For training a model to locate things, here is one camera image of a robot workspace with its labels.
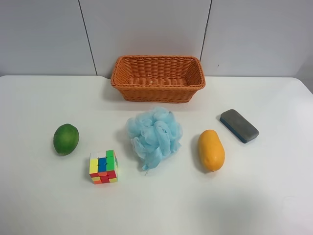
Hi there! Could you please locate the light blue bath pouf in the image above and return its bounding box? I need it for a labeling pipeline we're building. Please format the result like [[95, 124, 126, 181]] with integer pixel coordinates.
[[126, 106, 182, 171]]

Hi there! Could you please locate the yellow mango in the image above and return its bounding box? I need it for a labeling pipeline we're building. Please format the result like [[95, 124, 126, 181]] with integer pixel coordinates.
[[198, 130, 225, 172]]

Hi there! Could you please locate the orange wicker basket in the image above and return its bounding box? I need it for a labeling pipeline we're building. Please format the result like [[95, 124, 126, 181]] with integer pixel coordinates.
[[111, 55, 205, 103]]

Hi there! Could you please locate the green lemon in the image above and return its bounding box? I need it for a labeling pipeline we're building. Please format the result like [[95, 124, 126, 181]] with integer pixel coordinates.
[[53, 123, 79, 156]]

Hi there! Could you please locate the multicoloured puzzle cube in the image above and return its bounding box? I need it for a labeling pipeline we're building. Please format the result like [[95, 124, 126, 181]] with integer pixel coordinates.
[[89, 149, 118, 185]]

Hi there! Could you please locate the grey blue board eraser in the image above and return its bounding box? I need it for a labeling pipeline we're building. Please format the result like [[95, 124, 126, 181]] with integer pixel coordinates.
[[220, 109, 259, 143]]

